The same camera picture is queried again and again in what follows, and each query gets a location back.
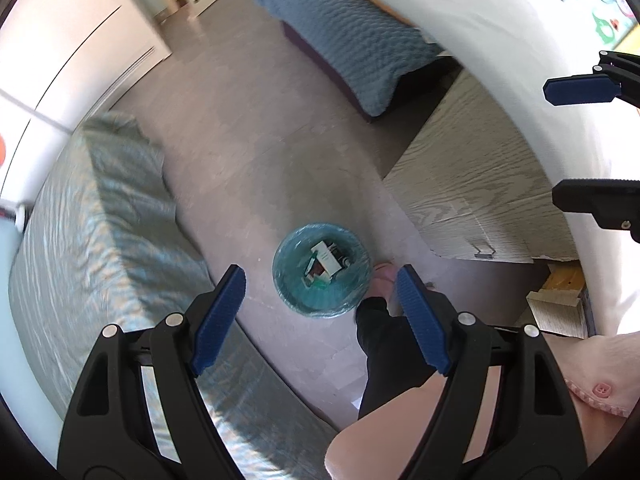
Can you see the person's bare foot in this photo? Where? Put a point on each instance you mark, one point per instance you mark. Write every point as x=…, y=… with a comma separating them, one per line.
x=382, y=285

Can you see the white small carton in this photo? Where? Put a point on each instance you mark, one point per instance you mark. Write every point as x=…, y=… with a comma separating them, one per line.
x=327, y=260

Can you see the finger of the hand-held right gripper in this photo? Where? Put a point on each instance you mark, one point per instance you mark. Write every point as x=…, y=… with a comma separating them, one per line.
x=595, y=197
x=580, y=89

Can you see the white wardrobe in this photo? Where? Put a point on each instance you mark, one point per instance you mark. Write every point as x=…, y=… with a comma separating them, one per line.
x=65, y=60

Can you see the orange sticker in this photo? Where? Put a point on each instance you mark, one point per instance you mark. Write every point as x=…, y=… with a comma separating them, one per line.
x=2, y=150

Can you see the pink pajama top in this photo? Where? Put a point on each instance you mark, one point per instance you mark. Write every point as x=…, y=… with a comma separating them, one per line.
x=605, y=375

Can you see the metal bracket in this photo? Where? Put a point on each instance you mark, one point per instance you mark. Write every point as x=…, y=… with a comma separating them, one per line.
x=482, y=251

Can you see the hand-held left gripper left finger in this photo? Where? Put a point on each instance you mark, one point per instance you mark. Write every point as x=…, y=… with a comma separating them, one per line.
x=215, y=325

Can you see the blue quilted mattress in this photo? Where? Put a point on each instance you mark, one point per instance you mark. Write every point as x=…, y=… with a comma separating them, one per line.
x=350, y=40

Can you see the grey-green quilted mattress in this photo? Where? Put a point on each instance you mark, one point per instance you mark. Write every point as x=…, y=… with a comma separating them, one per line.
x=100, y=260

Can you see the blue round waste bin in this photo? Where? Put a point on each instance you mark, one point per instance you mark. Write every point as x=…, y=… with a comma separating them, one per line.
x=292, y=260

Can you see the bed with white sheet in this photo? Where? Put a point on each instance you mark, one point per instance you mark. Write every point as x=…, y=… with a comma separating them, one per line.
x=500, y=20

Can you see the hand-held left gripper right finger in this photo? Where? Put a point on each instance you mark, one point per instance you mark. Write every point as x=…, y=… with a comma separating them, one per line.
x=420, y=320

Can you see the person's leg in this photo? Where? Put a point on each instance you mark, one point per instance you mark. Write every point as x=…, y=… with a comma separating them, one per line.
x=390, y=350

